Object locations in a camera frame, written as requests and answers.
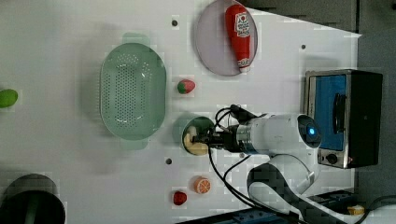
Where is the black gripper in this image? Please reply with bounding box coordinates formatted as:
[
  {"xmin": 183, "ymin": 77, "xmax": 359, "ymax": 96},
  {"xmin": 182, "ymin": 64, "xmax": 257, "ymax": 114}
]
[{"xmin": 191, "ymin": 126, "xmax": 240, "ymax": 153}]

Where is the peeled yellow toy banana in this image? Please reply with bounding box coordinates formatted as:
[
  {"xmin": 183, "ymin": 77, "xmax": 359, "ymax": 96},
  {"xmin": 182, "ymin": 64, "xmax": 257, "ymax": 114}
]
[{"xmin": 183, "ymin": 126, "xmax": 208, "ymax": 156}]

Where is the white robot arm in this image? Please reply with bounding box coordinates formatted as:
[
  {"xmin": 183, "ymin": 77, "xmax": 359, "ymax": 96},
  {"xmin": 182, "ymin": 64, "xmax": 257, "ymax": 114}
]
[{"xmin": 182, "ymin": 111, "xmax": 359, "ymax": 224}]

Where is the green mug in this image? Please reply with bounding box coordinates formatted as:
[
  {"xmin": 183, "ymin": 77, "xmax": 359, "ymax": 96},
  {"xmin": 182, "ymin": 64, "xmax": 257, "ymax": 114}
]
[{"xmin": 172, "ymin": 113, "xmax": 214, "ymax": 156}]

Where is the orange slice toy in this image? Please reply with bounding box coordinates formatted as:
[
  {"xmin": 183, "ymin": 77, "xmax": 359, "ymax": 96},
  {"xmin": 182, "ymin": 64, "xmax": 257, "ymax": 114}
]
[{"xmin": 193, "ymin": 176, "xmax": 211, "ymax": 194}]

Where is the red toy strawberry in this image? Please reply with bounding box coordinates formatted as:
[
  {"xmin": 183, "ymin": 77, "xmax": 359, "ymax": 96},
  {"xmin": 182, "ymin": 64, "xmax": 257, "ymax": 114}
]
[{"xmin": 177, "ymin": 79, "xmax": 196, "ymax": 94}]

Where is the small red toy fruit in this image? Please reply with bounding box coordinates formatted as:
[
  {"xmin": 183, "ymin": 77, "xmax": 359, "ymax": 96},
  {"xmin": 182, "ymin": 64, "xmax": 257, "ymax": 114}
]
[{"xmin": 173, "ymin": 191, "xmax": 188, "ymax": 206}]

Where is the grey round plate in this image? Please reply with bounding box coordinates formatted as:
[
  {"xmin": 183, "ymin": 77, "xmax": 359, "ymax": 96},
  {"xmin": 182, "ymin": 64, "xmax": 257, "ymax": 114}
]
[{"xmin": 194, "ymin": 0, "xmax": 258, "ymax": 76}]

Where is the green colander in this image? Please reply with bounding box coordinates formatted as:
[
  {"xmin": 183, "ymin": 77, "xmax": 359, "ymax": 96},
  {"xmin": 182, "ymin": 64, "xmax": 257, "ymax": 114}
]
[{"xmin": 99, "ymin": 33, "xmax": 167, "ymax": 150}]

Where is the red ketchup bottle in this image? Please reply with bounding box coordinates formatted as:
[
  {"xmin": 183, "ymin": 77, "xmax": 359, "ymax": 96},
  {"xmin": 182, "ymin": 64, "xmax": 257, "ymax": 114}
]
[{"xmin": 224, "ymin": 4, "xmax": 250, "ymax": 73}]

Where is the black toaster oven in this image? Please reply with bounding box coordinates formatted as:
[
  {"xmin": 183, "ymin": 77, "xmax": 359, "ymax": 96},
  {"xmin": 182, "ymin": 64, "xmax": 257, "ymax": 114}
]
[{"xmin": 304, "ymin": 69, "xmax": 383, "ymax": 169}]

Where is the black cup with green spatula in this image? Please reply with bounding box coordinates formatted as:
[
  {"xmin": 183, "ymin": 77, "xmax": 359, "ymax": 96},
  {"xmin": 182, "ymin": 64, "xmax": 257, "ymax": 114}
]
[{"xmin": 1, "ymin": 174, "xmax": 66, "ymax": 224}]

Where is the green toy fruit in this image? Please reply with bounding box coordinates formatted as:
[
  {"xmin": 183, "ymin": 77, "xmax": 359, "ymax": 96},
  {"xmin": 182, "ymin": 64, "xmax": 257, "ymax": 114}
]
[{"xmin": 0, "ymin": 89, "xmax": 19, "ymax": 108}]

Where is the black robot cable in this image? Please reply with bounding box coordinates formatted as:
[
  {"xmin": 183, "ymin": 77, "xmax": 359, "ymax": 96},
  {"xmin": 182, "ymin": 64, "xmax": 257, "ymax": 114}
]
[{"xmin": 206, "ymin": 104, "xmax": 300, "ymax": 224}]

